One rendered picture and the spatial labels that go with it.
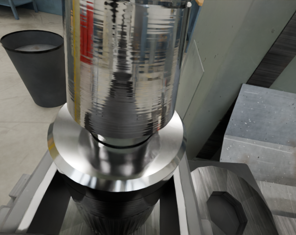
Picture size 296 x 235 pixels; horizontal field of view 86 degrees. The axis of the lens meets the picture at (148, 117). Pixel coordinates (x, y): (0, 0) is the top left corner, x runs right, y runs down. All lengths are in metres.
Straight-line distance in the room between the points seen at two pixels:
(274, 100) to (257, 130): 0.09
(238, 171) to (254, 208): 0.05
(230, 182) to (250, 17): 0.33
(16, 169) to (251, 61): 1.59
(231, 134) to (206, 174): 0.34
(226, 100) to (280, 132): 0.18
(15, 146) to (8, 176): 0.27
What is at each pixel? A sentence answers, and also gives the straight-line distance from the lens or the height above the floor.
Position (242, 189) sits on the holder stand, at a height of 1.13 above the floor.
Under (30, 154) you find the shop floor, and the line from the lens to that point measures 1.66.
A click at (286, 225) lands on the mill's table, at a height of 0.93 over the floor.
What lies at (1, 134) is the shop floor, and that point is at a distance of 1.91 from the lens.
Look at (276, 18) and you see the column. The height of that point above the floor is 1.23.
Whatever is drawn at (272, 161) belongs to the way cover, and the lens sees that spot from 0.60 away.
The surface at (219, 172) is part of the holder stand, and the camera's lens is 0.20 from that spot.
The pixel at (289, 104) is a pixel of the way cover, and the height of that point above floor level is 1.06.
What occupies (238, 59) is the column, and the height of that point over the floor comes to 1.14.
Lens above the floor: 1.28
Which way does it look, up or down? 44 degrees down
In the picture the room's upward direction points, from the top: 12 degrees clockwise
